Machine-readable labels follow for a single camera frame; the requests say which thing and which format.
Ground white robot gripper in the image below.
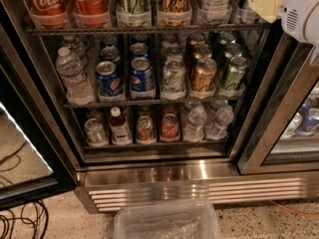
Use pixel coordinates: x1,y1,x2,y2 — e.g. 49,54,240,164
247,0,319,46

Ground green soda can front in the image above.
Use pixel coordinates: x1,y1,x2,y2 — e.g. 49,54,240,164
218,57,248,97

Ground gold tall drink can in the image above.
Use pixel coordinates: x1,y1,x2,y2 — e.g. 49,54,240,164
158,0,191,27

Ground gold soda can front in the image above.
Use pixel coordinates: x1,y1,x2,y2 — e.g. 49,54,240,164
190,58,217,99

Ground blue can behind right door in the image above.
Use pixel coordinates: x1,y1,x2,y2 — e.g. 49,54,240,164
296,108,319,135

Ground white green soda can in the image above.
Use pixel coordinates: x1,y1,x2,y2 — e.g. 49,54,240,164
160,60,186,101

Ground closed right fridge door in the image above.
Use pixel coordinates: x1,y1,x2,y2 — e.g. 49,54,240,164
236,21,319,175

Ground green tall drink can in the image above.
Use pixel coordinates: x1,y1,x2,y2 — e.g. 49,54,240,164
116,0,152,27

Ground blue Pepsi can front right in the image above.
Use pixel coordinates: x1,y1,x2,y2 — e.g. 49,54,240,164
130,57,156,100

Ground blue pepsi can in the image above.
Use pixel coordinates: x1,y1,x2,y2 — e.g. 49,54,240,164
130,57,156,100
96,61,125,103

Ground red can bottom shelf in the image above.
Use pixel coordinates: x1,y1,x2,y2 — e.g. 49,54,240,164
159,114,179,142

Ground red Coca-Cola can right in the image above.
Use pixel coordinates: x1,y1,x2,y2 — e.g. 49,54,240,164
74,0,108,28

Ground red coca-cola can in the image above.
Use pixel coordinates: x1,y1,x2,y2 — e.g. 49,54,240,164
74,0,108,28
30,0,68,29

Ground blue Pepsi can front left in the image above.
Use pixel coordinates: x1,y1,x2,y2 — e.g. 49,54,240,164
96,61,125,103

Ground orange brown can bottom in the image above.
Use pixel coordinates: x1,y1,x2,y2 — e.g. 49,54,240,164
137,116,156,144

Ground silver can bottom left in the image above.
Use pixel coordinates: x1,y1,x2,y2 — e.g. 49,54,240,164
85,119,109,147

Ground red Coca-Cola can left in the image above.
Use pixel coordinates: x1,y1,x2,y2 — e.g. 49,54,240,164
30,0,68,29

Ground stainless steel fridge vent grille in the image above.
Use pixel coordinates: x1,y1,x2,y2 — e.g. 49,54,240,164
75,160,319,214

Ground open glass fridge door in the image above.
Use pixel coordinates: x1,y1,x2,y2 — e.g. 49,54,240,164
0,6,76,211

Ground white labelled drink bottle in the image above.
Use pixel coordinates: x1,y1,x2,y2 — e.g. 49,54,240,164
196,0,230,24

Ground small water bottle right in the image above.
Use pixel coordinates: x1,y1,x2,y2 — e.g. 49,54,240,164
205,106,234,140

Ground small water bottle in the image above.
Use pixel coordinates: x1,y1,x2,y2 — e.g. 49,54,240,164
183,106,207,142
205,106,234,140

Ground small water bottle left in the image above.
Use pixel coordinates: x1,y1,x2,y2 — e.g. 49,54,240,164
183,106,207,142

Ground amber juice bottle white cap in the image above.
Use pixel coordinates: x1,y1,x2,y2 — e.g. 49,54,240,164
109,107,132,145

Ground large clear water bottle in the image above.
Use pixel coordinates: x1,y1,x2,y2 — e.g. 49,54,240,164
56,47,96,105

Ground clear plastic bin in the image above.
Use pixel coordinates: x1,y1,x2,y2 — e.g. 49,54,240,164
114,199,222,239

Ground top wire shelf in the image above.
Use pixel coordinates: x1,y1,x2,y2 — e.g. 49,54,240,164
27,23,271,36

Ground wire shelf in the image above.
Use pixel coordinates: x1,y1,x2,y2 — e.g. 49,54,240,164
27,23,271,36
64,96,242,109

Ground middle wire shelf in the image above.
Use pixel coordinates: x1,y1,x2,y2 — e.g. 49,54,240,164
64,96,242,109

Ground orange cable on floor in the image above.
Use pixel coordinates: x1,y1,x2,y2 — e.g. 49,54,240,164
270,200,319,217

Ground black cables on floor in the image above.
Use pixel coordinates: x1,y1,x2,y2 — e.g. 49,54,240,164
0,139,50,239

